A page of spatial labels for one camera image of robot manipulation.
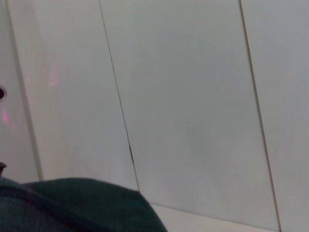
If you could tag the teal insulated lunch bag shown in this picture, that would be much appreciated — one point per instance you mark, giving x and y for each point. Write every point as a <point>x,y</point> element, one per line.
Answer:
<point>72,207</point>

